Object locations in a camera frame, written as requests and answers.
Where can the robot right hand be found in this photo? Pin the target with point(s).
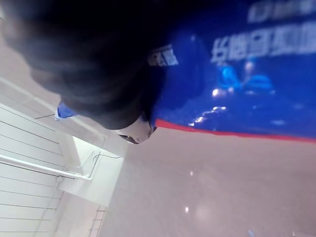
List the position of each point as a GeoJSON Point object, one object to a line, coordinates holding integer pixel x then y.
{"type": "Point", "coordinates": [86, 56]}

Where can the white wall rail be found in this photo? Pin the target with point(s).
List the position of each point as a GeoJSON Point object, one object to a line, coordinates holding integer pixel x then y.
{"type": "Point", "coordinates": [44, 169]}

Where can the red blue toothpaste tube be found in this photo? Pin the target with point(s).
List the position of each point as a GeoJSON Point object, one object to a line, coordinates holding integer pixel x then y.
{"type": "Point", "coordinates": [222, 98]}

